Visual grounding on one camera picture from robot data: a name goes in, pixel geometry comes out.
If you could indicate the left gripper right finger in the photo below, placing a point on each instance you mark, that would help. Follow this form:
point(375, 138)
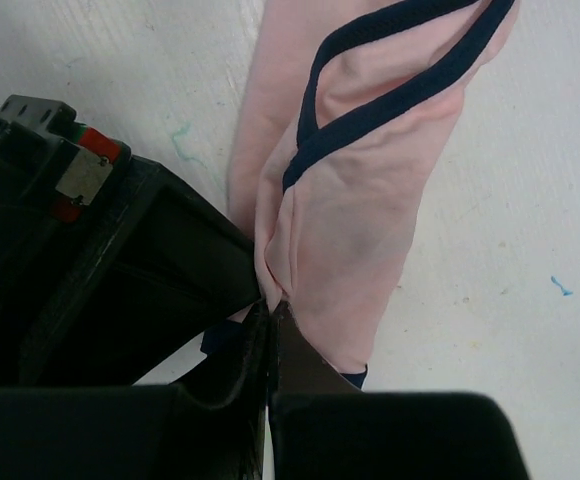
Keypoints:
point(323, 427)

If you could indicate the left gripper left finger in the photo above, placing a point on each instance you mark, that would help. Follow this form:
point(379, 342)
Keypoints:
point(205, 425)

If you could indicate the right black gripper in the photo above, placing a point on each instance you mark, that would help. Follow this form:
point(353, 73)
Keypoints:
point(159, 266)

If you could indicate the pink underwear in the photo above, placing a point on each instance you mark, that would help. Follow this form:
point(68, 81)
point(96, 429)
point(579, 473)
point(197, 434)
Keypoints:
point(347, 108)

